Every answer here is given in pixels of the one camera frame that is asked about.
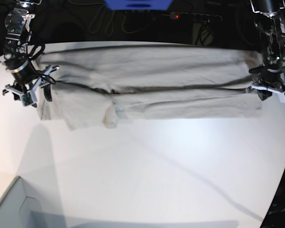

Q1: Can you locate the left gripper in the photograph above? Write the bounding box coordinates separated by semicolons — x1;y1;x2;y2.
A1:
249;66;285;101

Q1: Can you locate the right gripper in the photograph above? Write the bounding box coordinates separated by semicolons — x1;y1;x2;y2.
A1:
2;64;59;102

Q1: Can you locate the grey t-shirt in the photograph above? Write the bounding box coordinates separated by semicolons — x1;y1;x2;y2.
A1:
37;45;262;130

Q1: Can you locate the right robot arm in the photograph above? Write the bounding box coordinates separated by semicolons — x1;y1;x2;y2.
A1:
0;0;59;107

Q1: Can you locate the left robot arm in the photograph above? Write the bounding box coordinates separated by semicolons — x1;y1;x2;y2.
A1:
249;0;285;103

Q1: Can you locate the blue bin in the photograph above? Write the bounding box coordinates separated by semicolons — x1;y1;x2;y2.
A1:
104;0;173;10

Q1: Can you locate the black power strip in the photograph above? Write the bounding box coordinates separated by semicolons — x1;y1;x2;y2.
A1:
161;12;223;23

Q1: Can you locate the white box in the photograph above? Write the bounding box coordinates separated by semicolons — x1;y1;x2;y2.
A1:
0;176;67;228

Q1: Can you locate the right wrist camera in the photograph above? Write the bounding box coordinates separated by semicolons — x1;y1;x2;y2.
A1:
19;93;37;107

